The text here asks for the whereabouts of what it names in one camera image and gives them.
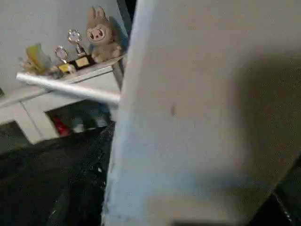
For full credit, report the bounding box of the tall crystal trophy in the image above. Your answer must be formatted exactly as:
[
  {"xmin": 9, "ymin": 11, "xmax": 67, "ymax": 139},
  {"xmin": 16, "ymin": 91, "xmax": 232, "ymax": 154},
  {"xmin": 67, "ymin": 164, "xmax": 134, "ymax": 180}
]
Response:
[{"xmin": 67, "ymin": 29, "xmax": 96, "ymax": 69}]

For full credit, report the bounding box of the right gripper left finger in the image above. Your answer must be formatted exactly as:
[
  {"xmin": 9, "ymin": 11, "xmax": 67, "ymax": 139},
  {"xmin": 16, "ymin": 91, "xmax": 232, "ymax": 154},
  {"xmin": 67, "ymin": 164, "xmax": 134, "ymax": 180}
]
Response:
[{"xmin": 44, "ymin": 127, "xmax": 116, "ymax": 226}]

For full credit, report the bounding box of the black backdrop cloth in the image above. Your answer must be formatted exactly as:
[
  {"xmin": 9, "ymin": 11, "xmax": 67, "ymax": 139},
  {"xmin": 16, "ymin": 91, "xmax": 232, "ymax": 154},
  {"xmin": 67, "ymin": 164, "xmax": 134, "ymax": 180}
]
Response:
[{"xmin": 117, "ymin": 0, "xmax": 138, "ymax": 43}]

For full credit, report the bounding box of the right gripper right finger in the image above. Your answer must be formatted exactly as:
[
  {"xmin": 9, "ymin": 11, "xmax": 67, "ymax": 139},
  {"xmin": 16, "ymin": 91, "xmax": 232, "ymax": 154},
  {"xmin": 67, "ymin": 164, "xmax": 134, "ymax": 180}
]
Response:
[{"xmin": 256, "ymin": 156, "xmax": 301, "ymax": 226}]

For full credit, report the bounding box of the beige long-eared plush toy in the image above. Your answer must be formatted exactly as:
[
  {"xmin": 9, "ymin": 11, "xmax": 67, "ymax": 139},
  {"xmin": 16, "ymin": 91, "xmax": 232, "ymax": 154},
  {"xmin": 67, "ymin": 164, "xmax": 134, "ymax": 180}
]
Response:
[{"xmin": 86, "ymin": 6, "xmax": 123, "ymax": 64}]

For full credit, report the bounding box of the white glass-door cabinet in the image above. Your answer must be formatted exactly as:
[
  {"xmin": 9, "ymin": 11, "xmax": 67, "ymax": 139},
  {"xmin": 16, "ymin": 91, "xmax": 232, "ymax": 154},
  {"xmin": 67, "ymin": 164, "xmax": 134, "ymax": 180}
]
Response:
[{"xmin": 0, "ymin": 56, "xmax": 124, "ymax": 145}]

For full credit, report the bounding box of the short crystal trophy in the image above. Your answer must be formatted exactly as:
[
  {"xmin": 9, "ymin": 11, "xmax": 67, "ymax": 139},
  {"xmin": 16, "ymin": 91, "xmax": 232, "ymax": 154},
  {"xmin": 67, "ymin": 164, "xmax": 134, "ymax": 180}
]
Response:
[{"xmin": 55, "ymin": 46, "xmax": 76, "ymax": 73}]

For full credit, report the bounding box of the white plastic table leg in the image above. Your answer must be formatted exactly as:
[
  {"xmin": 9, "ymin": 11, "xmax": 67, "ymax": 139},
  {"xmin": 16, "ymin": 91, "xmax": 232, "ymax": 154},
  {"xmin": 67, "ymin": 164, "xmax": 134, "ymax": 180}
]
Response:
[
  {"xmin": 16, "ymin": 72, "xmax": 121, "ymax": 105},
  {"xmin": 101, "ymin": 0, "xmax": 301, "ymax": 226}
]

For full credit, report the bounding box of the yellow and blue figurine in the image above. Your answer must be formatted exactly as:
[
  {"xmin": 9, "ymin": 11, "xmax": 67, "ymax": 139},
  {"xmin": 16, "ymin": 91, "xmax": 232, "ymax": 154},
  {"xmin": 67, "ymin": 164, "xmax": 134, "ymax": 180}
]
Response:
[{"xmin": 18, "ymin": 43, "xmax": 59, "ymax": 76}]

